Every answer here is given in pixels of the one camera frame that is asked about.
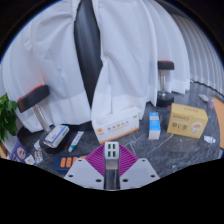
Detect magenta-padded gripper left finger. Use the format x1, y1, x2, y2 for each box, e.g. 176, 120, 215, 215
63, 144, 108, 190

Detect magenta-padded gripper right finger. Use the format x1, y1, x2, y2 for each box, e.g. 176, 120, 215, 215
116, 143, 161, 191

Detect white multi-port charger block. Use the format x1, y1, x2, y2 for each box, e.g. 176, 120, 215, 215
104, 141, 120, 173

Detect blue and orange power strip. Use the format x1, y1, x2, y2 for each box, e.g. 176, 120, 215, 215
52, 153, 89, 173

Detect white ointment tube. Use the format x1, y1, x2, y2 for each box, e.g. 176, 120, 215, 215
67, 130, 85, 153

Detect white and blue medicine box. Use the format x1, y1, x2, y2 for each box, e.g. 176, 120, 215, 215
43, 124, 71, 149

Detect blister pack of pills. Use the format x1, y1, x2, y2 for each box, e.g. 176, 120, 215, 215
34, 148, 44, 164

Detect small blue and white box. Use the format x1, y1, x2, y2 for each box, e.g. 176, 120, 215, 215
148, 111, 161, 140

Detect long white and orange box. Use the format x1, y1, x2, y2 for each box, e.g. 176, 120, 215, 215
91, 106, 143, 145

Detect yellow box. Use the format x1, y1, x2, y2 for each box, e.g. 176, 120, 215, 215
166, 102, 209, 139

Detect small crumpled white packet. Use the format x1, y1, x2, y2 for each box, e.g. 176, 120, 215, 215
203, 134, 217, 145

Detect black bar stool red trim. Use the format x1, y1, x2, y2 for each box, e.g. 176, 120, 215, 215
156, 60, 176, 108
17, 84, 73, 154

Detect green leafy potted plant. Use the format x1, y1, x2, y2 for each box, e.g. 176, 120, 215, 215
0, 93, 19, 143

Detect white curtain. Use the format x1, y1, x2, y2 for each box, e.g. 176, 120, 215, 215
0, 0, 93, 133
89, 0, 192, 117

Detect grey pleated curtain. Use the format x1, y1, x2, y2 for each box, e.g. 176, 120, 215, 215
173, 13, 224, 98

